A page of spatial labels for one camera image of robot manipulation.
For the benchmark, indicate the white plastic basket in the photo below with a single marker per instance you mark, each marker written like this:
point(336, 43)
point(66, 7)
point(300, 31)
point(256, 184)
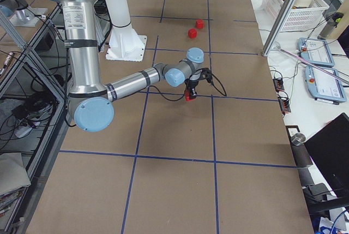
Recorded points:
point(300, 18)

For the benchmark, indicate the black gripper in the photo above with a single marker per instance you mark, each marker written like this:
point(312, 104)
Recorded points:
point(192, 84)

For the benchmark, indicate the lower teach pendant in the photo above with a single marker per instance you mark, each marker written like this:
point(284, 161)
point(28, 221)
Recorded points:
point(324, 87)

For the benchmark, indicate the black laptop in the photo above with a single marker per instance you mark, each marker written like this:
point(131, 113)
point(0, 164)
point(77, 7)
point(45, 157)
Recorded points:
point(328, 149)

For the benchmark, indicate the aluminium frame post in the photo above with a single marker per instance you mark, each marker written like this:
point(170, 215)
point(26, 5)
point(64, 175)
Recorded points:
point(278, 24)

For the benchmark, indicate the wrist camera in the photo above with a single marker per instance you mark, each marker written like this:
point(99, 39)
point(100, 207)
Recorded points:
point(206, 74)

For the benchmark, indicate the teach pendant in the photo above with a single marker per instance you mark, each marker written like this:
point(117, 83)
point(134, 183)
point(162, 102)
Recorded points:
point(324, 87)
point(315, 51)

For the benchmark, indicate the upper teach pendant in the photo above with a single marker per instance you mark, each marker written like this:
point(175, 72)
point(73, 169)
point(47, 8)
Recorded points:
point(315, 51)

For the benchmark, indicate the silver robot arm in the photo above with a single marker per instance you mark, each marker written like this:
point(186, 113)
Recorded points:
point(90, 102)

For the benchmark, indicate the red block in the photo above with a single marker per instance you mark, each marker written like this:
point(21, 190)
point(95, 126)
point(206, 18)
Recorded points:
point(189, 98)
point(199, 24)
point(192, 33)

